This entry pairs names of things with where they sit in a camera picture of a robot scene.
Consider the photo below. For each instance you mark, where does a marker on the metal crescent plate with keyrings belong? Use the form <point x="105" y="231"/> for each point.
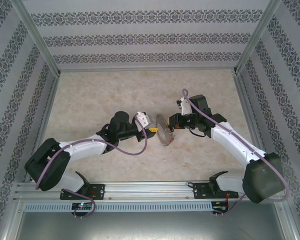
<point x="162" y="132"/>

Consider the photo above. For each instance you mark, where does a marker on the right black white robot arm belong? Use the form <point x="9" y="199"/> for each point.
<point x="262" y="180"/>

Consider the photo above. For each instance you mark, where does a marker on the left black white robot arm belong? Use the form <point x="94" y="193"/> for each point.
<point x="47" y="165"/>

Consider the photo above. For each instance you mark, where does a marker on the right small circuit board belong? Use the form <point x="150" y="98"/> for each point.
<point x="220" y="207"/>

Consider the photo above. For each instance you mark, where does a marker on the small circuit board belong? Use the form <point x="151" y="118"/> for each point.
<point x="220" y="207"/>
<point x="82" y="206"/>

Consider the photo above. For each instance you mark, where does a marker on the left small circuit board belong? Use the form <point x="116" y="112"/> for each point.
<point x="82" y="206"/>

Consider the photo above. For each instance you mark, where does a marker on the grey sheet metal panel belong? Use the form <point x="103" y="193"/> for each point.
<point x="150" y="225"/>

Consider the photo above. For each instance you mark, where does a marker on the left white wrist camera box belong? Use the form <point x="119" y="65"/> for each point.
<point x="142" y="120"/>

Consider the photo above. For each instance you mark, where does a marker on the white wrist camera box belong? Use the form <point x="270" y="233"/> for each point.
<point x="142" y="120"/>
<point x="183" y="107"/>

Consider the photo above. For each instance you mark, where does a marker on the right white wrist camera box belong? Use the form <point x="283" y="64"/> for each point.
<point x="183" y="107"/>

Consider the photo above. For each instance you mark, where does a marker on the aluminium side rail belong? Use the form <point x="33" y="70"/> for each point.
<point x="247" y="105"/>
<point x="49" y="105"/>

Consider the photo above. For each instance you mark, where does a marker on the aluminium frame cross bar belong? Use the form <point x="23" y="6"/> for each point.
<point x="147" y="68"/>

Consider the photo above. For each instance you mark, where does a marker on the aluminium mounting rail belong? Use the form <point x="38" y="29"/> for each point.
<point x="150" y="190"/>

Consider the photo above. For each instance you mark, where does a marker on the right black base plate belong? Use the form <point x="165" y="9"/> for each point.
<point x="200" y="191"/>

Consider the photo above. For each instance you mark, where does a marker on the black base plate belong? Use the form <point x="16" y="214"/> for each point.
<point x="100" y="191"/>
<point x="200" y="191"/>

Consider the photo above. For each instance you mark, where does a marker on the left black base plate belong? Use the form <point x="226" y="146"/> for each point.
<point x="100" y="191"/>

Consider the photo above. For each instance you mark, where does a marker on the aluminium frame post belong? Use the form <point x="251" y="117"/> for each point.
<point x="257" y="32"/>
<point x="35" y="32"/>

